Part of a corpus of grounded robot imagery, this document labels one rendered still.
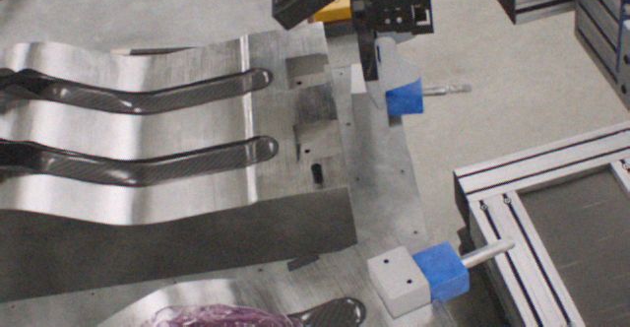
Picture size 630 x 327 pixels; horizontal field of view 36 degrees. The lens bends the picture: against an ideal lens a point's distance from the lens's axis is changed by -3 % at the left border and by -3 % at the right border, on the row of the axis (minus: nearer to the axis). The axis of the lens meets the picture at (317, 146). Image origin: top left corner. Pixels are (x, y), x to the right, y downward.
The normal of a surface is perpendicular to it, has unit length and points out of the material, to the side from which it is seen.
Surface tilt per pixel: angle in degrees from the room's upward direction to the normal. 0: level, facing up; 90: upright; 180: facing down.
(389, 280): 0
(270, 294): 23
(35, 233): 90
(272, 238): 90
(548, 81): 0
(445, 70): 0
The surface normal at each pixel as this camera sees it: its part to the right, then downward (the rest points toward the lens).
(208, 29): -0.15, -0.72
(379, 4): -0.04, 0.69
